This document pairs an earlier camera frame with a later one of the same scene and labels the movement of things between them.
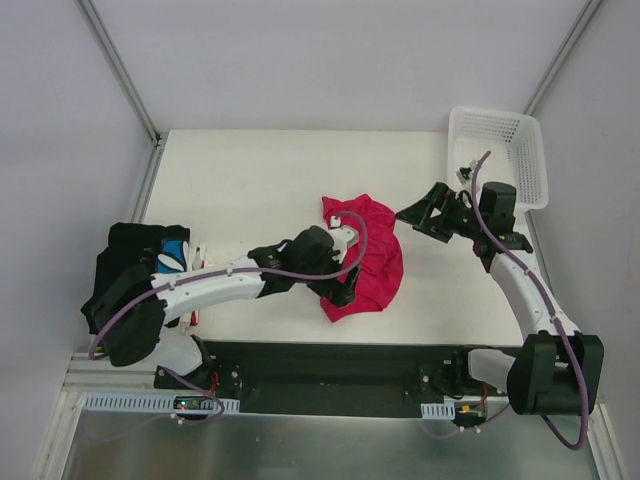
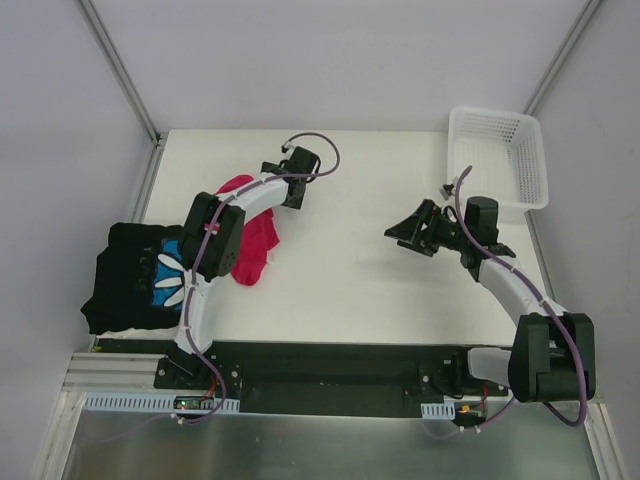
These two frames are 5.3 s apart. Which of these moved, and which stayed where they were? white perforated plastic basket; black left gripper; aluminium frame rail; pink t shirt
Moved: pink t shirt; black left gripper
Stayed: white perforated plastic basket; aluminium frame rail
